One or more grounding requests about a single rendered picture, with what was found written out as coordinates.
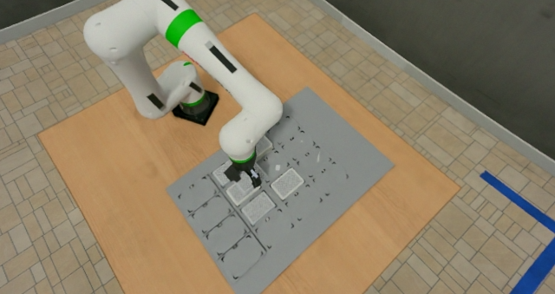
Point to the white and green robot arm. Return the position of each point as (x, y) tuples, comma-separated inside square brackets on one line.
[(117, 35)]

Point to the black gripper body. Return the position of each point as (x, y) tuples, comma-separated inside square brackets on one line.
[(248, 169)]

